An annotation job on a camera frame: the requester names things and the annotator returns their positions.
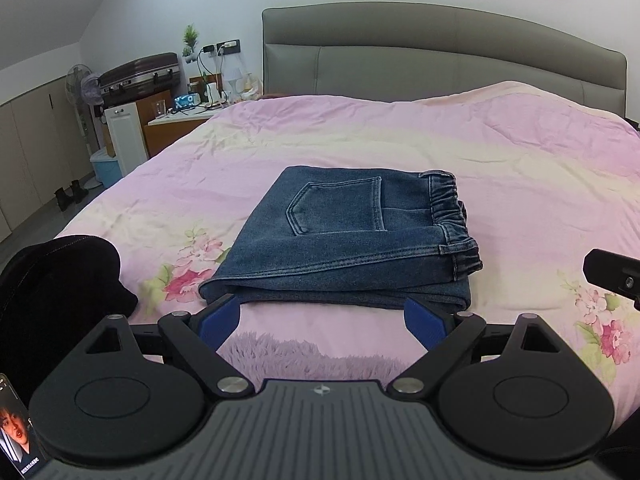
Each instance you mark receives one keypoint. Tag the grey padded headboard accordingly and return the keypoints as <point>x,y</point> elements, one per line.
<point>425,55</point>

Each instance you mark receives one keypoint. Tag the white table lamp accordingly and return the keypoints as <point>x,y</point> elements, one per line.
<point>233,72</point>

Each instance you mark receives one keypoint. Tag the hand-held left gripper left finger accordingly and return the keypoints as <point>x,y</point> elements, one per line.
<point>219,321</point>

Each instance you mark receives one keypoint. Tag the blue denim pants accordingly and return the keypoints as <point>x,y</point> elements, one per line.
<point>350,230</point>

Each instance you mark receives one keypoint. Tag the black boot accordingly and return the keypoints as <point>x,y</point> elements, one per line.
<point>63,201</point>
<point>80,192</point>

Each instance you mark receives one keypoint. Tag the beige wardrobe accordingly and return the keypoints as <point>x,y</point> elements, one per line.
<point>30,160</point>

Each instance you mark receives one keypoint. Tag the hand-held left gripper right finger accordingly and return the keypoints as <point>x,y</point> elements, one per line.
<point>425,321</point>

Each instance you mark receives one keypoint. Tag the purple fluffy cloth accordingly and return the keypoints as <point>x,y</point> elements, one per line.
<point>310,357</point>

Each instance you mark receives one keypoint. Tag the clear drinking glass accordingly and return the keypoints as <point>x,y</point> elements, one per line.
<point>159,107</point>

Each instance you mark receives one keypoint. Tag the wooden nightstand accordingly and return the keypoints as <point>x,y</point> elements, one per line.
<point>167,135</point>

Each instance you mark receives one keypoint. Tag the light blue bin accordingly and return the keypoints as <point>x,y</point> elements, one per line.
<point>106,170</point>

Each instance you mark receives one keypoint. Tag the black cloth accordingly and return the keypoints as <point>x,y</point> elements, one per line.
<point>55,290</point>

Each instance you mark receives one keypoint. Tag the pink floral bed blanket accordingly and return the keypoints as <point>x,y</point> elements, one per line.
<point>500,160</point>

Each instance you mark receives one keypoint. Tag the small green potted plant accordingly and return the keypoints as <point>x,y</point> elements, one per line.
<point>190,40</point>

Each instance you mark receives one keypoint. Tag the smartphone with lit screen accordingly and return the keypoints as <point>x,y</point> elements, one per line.
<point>17,430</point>

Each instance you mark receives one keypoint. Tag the dark brown suitcase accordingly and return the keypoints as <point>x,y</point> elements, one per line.
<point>140,74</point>

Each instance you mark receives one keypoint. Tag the white standing fan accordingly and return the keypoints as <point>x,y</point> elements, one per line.
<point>82,85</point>

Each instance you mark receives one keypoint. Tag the white narrow cabinet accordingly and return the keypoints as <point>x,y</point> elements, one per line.
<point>125,135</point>

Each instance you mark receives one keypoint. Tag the black wall socket panel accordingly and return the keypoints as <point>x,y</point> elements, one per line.
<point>225,46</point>

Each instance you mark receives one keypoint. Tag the blue tissue box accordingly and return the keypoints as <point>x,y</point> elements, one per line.
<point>186,102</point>

